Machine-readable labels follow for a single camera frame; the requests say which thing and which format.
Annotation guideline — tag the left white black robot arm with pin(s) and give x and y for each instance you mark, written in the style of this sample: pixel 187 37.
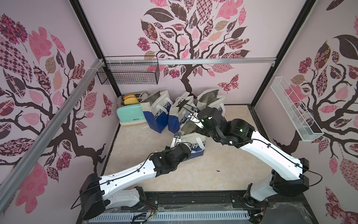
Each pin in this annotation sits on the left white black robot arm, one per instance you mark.
pixel 99 193

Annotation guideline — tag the orange toast slice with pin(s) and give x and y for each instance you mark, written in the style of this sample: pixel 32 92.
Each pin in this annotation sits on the orange toast slice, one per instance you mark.
pixel 129 96

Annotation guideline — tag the yellow toast slice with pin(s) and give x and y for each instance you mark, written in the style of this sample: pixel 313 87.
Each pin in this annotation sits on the yellow toast slice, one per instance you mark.
pixel 131 101

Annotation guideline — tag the aluminium rail back wall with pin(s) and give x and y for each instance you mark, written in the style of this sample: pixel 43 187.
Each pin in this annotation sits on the aluminium rail back wall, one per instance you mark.
pixel 270 60

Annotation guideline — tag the white slotted cable duct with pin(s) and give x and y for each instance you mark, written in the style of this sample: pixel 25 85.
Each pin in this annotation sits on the white slotted cable duct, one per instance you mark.
pixel 171 217

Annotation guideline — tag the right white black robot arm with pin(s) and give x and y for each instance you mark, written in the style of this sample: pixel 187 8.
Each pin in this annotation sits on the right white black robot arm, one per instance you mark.
pixel 287 177

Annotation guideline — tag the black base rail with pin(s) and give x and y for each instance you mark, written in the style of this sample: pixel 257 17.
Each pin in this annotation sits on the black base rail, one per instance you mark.
pixel 274 210

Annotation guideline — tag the black wire wall basket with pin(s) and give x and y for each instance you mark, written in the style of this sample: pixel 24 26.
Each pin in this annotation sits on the black wire wall basket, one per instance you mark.
pixel 130 70

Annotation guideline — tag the mint green toaster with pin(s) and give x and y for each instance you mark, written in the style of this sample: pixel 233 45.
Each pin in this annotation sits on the mint green toaster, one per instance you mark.
pixel 131 114

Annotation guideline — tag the blue beige takeout bag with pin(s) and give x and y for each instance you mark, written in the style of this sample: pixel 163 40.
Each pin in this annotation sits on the blue beige takeout bag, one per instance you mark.
pixel 211 98
pixel 156 110
pixel 177 112
pixel 195 141

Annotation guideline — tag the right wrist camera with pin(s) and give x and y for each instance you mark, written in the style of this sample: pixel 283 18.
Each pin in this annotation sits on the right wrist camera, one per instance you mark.
pixel 193 117

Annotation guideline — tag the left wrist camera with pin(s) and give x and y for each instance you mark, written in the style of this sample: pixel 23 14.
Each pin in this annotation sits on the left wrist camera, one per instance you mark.
pixel 177 136

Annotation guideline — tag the aluminium rail wall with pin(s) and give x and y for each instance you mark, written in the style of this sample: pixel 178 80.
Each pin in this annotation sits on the aluminium rail wall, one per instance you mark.
pixel 27 162
pixel 270 60

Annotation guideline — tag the aluminium rail left wall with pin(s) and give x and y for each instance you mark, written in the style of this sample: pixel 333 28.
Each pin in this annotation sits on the aluminium rail left wall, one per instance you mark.
pixel 27 162

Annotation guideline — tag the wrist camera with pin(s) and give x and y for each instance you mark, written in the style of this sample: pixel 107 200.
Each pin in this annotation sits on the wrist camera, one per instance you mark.
pixel 193 117
pixel 177 136

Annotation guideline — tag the white wire wall basket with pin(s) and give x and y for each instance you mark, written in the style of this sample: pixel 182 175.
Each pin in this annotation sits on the white wire wall basket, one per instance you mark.
pixel 297 111

